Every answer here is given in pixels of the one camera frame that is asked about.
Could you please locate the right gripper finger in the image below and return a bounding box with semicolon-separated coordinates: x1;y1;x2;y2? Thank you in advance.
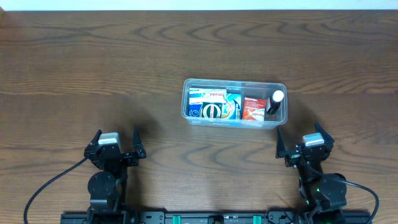
314;121;335;146
275;128;291;158

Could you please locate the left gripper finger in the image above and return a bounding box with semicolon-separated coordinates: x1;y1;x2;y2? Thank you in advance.
86;129;102;152
132;127;146;158

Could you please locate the red medicine box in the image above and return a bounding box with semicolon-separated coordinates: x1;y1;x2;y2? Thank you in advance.
242;97;266;121

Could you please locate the dark bottle white cap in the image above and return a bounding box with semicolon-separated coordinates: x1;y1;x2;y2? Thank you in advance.
265;90;284;114

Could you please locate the blue Kool Fever box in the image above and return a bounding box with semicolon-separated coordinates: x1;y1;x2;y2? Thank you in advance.
188;93;241;119

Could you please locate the white Panadol box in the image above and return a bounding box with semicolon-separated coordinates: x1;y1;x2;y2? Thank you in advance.
189;88;226;105

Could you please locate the green Zam-Buk box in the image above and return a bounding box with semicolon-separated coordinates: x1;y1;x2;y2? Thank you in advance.
201;102;223;118

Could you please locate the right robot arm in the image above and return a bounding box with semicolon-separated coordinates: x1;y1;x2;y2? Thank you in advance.
275;122;347;223

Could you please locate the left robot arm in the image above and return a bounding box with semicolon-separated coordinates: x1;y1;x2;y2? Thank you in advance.
84;129;146;224

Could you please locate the clear plastic container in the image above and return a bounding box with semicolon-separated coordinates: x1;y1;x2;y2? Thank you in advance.
181;78;287;129

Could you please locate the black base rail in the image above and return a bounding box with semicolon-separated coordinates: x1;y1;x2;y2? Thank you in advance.
60;210;371;224

